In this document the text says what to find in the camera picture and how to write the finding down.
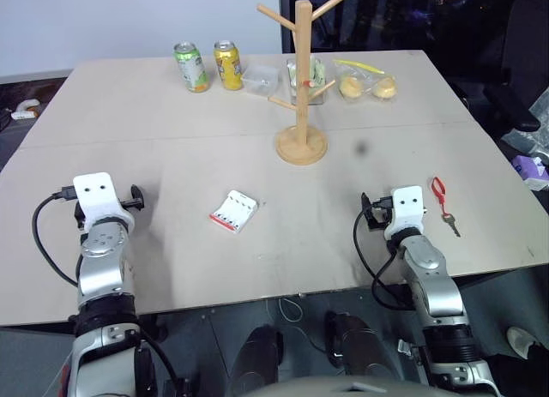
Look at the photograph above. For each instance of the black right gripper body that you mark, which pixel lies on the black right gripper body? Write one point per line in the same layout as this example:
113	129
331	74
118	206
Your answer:
379	214

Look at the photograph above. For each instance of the clear plastic food container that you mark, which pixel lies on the clear plastic food container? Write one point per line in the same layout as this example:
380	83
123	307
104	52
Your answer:
259	80

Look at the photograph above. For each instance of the white power strip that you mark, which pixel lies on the white power strip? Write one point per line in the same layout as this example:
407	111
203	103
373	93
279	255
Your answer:
23	114

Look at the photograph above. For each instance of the yellow bread bun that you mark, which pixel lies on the yellow bread bun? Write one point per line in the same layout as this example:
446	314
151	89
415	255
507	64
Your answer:
351	87
386	88

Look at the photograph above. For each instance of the white and red battery charger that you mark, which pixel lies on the white and red battery charger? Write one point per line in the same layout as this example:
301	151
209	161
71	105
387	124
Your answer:
235	210

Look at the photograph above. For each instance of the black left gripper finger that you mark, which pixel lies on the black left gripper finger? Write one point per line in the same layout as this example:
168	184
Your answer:
138	196

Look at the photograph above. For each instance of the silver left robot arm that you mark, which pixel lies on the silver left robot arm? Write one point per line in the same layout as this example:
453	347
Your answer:
101	264

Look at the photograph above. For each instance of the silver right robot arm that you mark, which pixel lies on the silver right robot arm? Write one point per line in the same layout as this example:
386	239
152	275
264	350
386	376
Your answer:
433	277

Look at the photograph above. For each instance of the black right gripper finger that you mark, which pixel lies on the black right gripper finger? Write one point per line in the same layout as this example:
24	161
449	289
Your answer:
366	204

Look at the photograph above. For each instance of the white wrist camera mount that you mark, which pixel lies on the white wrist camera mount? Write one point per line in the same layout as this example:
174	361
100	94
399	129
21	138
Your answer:
406	208
96	195

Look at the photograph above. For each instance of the small red tag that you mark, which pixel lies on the small red tag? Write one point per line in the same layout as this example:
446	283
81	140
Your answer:
308	83

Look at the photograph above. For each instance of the yellow drink can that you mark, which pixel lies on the yellow drink can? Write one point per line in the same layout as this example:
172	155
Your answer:
228	67

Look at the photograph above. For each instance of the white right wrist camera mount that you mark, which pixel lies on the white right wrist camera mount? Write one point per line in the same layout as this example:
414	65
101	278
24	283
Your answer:
406	208

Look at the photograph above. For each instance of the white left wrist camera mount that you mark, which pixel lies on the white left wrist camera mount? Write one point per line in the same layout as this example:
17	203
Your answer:
96	195

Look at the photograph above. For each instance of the clear plastic bag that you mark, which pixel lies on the clear plastic bag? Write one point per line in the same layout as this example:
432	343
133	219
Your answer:
368	82

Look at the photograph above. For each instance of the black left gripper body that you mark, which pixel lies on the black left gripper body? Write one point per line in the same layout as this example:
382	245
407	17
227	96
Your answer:
125	203

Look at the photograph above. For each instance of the white rounded object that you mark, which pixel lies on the white rounded object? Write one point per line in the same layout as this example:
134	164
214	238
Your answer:
520	339

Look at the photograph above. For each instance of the black office chair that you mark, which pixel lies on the black office chair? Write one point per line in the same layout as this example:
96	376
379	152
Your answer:
521	62

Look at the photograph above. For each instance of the crumpled clear plastic wrap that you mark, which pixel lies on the crumpled clear plastic wrap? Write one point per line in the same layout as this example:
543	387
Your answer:
529	137

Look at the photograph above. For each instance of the green drink can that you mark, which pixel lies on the green drink can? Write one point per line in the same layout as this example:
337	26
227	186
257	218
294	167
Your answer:
191	69

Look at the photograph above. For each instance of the clear glass cup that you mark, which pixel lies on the clear glass cup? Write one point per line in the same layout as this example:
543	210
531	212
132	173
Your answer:
319	77

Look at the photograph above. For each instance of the wooden peg rack stand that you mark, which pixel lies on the wooden peg rack stand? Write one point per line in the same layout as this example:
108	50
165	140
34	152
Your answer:
302	114

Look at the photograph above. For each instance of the grey robot torso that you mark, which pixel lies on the grey robot torso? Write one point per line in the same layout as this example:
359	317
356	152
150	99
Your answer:
343	386

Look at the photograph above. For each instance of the purple and white box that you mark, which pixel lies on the purple and white box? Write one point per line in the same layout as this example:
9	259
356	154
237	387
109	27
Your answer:
529	167

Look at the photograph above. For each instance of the dark rounded shape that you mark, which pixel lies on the dark rounded shape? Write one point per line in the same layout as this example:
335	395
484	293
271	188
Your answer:
259	354

